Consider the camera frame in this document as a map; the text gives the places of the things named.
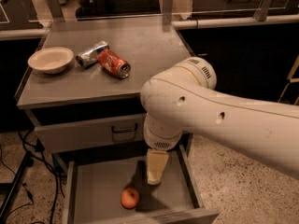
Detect white ceramic bowl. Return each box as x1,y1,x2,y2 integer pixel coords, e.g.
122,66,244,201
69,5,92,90
28,47,74,75

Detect open middle drawer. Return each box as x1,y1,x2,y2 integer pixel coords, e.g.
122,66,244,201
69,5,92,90
62,147,219,224

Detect white counter rail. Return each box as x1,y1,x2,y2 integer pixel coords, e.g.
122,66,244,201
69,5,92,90
0,15,299,41

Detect person in dark clothes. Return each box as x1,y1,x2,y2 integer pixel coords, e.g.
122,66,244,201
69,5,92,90
76,0,160,19

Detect orange fruit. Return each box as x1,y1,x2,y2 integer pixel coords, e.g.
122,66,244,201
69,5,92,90
121,187,140,209

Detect black floor cables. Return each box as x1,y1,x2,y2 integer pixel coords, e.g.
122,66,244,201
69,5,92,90
0,129,67,224

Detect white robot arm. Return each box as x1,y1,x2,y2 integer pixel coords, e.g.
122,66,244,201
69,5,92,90
140,57,299,178

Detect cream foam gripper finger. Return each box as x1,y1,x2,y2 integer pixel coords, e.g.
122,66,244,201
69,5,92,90
147,149,169,185

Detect red soda can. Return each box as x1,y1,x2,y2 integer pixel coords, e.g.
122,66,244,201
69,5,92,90
98,49,131,79

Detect black tripod leg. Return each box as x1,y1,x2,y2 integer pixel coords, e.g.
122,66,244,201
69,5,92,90
0,151,32,224

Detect grey metal drawer cabinet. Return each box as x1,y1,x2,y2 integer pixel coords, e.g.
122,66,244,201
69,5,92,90
14,15,211,224

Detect black drawer handle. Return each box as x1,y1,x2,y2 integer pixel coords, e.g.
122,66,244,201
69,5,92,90
111,123,138,133

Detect silver crushed can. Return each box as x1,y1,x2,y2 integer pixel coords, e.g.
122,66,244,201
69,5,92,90
76,41,109,69

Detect wheeled cart frame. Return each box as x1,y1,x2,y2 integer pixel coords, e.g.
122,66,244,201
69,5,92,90
278,55,299,105

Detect closed top drawer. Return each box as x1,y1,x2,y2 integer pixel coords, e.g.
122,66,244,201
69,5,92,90
35,114,146,153

